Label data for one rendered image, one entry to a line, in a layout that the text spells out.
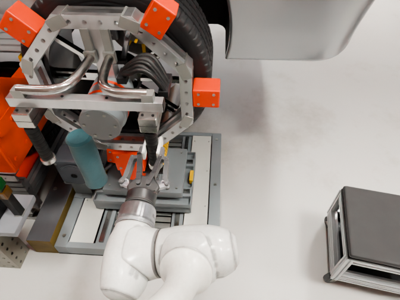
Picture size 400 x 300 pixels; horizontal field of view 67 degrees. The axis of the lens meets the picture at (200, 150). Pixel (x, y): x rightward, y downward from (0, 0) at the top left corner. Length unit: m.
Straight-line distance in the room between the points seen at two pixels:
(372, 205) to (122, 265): 1.15
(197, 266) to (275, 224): 1.18
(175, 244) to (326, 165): 1.58
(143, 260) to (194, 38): 0.67
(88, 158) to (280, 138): 1.38
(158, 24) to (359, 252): 1.10
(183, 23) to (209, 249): 0.66
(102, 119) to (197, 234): 0.49
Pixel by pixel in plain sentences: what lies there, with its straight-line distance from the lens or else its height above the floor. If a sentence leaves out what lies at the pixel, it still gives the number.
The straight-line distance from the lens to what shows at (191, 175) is 1.64.
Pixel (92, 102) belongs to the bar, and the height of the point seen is 0.98.
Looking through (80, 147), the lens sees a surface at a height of 0.72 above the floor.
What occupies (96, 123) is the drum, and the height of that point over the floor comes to 0.86.
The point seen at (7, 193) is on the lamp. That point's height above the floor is 0.59.
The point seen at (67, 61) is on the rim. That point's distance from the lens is 1.34.
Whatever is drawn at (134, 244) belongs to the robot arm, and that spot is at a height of 0.89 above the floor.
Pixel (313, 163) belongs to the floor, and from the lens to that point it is 2.05.
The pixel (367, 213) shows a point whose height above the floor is 0.34.
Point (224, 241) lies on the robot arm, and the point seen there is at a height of 0.93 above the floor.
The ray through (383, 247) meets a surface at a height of 0.34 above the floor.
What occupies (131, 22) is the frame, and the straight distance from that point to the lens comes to 0.91.
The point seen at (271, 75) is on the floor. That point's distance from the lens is 2.73.
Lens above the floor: 1.48
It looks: 47 degrees down
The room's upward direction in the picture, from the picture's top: straight up
